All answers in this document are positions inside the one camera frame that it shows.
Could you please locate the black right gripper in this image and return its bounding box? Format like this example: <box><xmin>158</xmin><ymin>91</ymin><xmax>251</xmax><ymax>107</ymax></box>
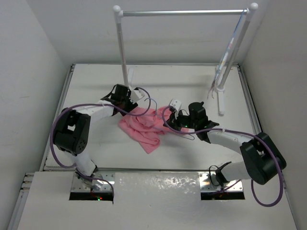
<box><xmin>164</xmin><ymin>108</ymin><xmax>198</xmax><ymax>133</ymax></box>

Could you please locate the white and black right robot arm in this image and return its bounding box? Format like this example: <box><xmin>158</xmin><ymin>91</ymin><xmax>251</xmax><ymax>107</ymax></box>
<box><xmin>164</xmin><ymin>99</ymin><xmax>286</xmax><ymax>187</ymax></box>

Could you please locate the white clothes rack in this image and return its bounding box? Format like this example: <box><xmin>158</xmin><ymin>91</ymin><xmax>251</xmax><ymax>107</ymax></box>
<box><xmin>112</xmin><ymin>2</ymin><xmax>259</xmax><ymax>116</ymax></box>

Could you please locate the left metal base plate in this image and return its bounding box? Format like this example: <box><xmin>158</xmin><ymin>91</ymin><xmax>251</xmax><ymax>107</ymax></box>
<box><xmin>71</xmin><ymin>172</ymin><xmax>115</xmax><ymax>193</ymax></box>

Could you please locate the metal base plate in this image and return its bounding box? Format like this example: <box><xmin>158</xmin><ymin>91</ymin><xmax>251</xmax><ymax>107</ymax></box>
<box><xmin>71</xmin><ymin>172</ymin><xmax>115</xmax><ymax>193</ymax></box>
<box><xmin>198</xmin><ymin>171</ymin><xmax>243</xmax><ymax>193</ymax></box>

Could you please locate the white front cover panel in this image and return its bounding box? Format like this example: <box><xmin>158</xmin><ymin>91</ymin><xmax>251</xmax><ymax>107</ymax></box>
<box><xmin>18</xmin><ymin>172</ymin><xmax>295</xmax><ymax>230</ymax></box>

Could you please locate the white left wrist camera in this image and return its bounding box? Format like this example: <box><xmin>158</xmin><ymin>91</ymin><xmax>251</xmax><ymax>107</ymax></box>
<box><xmin>130</xmin><ymin>88</ymin><xmax>145</xmax><ymax>103</ymax></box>

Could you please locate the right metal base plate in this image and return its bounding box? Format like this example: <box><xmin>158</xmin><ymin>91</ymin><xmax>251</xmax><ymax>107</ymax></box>
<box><xmin>198</xmin><ymin>171</ymin><xmax>243</xmax><ymax>193</ymax></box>

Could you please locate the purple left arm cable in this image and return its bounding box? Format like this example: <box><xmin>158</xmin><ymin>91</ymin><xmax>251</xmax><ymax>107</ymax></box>
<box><xmin>49</xmin><ymin>86</ymin><xmax>152</xmax><ymax>194</ymax></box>

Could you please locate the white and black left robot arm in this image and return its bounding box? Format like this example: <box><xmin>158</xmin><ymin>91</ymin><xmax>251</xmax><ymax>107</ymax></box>
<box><xmin>49</xmin><ymin>84</ymin><xmax>144</xmax><ymax>177</ymax></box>

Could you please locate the pink t shirt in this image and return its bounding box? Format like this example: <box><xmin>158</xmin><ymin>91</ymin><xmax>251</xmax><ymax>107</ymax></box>
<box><xmin>118</xmin><ymin>104</ymin><xmax>190</xmax><ymax>154</ymax></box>

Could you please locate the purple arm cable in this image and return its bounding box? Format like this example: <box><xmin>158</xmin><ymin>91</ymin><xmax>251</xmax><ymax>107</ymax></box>
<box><xmin>162</xmin><ymin>106</ymin><xmax>284</xmax><ymax>207</ymax></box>
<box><xmin>49</xmin><ymin>86</ymin><xmax>152</xmax><ymax>194</ymax></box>

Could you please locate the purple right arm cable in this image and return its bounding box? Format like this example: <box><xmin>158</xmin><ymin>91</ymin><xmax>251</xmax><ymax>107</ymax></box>
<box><xmin>162</xmin><ymin>106</ymin><xmax>284</xmax><ymax>207</ymax></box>

